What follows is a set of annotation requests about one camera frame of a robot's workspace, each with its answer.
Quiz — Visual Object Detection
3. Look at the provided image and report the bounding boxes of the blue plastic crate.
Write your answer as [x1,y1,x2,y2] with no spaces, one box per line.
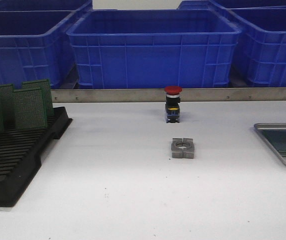
[67,9,241,89]
[227,8,286,87]
[0,10,78,89]

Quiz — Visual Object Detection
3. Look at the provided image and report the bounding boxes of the grey square metal nut block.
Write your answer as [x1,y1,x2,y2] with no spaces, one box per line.
[171,138,195,159]

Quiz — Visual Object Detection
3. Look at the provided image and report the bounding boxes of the far left blue crate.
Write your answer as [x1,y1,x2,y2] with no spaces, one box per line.
[0,0,93,11]

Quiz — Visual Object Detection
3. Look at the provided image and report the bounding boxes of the black slotted board rack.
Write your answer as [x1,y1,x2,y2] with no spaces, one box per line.
[0,106,72,207]

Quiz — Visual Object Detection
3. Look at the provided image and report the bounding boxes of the red emergency stop button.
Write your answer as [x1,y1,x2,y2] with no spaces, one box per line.
[164,86,182,123]

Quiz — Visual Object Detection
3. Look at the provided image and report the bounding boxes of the right blue plastic crate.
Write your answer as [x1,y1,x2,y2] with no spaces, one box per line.
[227,8,286,87]

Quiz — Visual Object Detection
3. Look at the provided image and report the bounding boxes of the centre blue plastic crate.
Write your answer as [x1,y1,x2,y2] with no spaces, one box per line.
[67,9,241,89]

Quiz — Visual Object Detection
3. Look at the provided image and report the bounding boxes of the far right blue crate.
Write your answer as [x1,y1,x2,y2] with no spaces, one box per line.
[177,0,286,10]

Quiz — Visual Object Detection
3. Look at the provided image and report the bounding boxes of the left blue plastic crate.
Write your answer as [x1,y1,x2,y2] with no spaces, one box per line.
[0,10,78,89]

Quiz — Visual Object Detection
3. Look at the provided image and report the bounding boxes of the left rear green circuit board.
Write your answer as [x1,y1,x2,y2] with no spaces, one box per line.
[0,83,15,126]

